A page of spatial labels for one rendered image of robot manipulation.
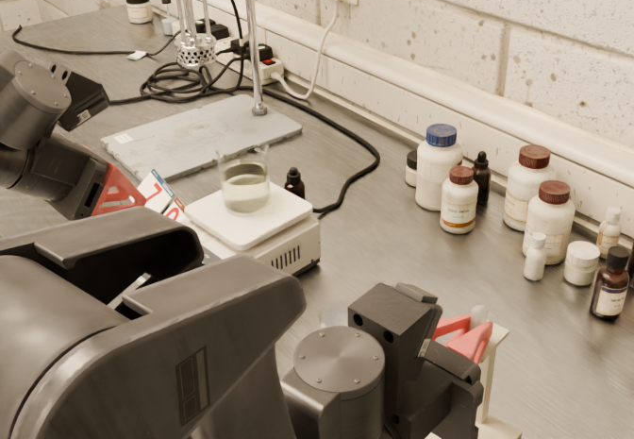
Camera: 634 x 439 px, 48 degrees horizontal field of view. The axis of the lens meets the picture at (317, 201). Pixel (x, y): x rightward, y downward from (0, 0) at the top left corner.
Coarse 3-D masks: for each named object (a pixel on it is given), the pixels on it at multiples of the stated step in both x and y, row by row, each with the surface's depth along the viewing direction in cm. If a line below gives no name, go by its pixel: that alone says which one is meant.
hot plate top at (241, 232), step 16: (272, 192) 90; (288, 192) 90; (192, 208) 87; (208, 208) 87; (224, 208) 87; (272, 208) 87; (288, 208) 86; (304, 208) 86; (208, 224) 84; (224, 224) 84; (240, 224) 84; (256, 224) 84; (272, 224) 84; (288, 224) 84; (224, 240) 82; (240, 240) 81; (256, 240) 81
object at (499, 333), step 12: (492, 336) 61; (504, 336) 61; (492, 348) 60; (480, 360) 59; (492, 360) 64; (492, 372) 65; (480, 408) 66; (480, 420) 67; (492, 420) 68; (480, 432) 67; (492, 432) 67; (504, 432) 66; (516, 432) 66
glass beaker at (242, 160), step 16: (224, 144) 85; (240, 144) 86; (256, 144) 86; (224, 160) 82; (240, 160) 81; (256, 160) 81; (224, 176) 83; (240, 176) 82; (256, 176) 82; (224, 192) 85; (240, 192) 83; (256, 192) 84; (240, 208) 84; (256, 208) 85
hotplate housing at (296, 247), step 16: (192, 224) 87; (304, 224) 87; (208, 240) 85; (272, 240) 84; (288, 240) 85; (304, 240) 87; (320, 240) 90; (224, 256) 82; (256, 256) 82; (272, 256) 84; (288, 256) 86; (304, 256) 88; (320, 256) 90; (288, 272) 87
